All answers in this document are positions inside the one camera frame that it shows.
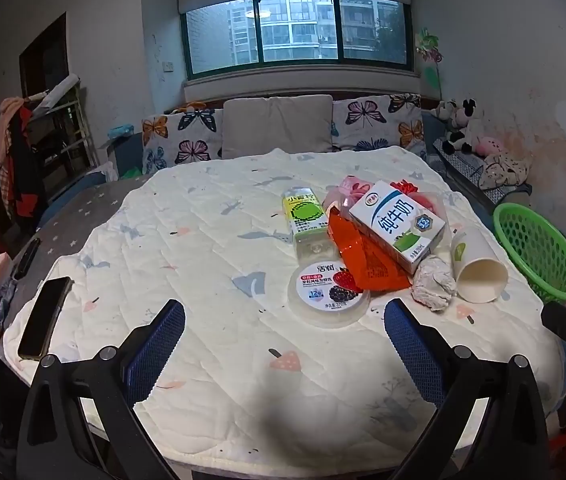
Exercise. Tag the white paper cup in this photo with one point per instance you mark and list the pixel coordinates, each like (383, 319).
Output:
(478, 275)

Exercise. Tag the black smartphone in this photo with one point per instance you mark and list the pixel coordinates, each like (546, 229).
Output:
(45, 317)

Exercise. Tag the orange plastic wrapper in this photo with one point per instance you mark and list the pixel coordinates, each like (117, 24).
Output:
(363, 260)

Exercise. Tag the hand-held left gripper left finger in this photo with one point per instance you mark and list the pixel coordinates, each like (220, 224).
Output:
(158, 340)

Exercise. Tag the grey star bed sheet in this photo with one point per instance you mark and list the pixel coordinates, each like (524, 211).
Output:
(88, 200)

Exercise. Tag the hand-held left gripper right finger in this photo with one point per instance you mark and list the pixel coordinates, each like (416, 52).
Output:
(413, 340)

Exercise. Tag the colourful pinwheel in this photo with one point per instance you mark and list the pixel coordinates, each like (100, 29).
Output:
(428, 45)

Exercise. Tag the black eared mouse plush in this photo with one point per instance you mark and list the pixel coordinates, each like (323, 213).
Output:
(468, 115)

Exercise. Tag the grey pillow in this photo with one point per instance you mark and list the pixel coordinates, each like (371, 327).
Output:
(278, 125)

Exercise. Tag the white paper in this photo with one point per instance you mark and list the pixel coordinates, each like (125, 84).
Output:
(433, 282)
(63, 91)

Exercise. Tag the white quilted printed blanket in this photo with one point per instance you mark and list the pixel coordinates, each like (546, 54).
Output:
(188, 260)

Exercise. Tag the patterned blue bench mat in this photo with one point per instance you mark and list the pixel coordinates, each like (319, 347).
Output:
(463, 165)

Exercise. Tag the spotted beige cloth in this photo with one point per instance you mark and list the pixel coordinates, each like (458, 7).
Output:
(503, 170)

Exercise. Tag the black white cow plush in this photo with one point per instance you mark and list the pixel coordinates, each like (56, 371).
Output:
(458, 141)

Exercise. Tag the green framed window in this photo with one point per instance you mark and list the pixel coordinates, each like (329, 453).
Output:
(293, 30)

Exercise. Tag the clear juice bottle green label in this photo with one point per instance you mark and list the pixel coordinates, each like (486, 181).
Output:
(305, 215)

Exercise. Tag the black remote control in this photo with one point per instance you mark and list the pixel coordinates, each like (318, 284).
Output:
(25, 260)

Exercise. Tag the pink snack package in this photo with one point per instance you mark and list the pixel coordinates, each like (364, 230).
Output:
(350, 187)

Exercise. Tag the grey plush toy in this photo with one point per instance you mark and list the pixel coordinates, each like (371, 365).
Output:
(445, 110)

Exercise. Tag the pink plush toy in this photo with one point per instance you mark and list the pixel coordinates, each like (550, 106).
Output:
(488, 146)

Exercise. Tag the butterfly print pillow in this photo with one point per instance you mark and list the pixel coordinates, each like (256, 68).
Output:
(378, 120)
(188, 135)

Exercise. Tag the white milk carton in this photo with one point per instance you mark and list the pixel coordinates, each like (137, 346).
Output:
(393, 225)

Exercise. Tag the round yogurt lid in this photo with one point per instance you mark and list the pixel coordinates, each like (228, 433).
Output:
(323, 295)

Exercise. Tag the green plastic item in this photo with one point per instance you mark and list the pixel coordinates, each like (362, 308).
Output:
(132, 174)

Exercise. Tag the hanging clothes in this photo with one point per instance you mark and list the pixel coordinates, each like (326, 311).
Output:
(20, 170)

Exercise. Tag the teal plastic object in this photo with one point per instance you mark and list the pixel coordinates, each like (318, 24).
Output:
(122, 130)

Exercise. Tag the green plastic basket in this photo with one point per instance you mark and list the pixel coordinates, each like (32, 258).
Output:
(538, 250)

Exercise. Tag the rolled white paper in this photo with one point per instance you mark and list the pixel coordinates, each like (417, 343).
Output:
(63, 91)

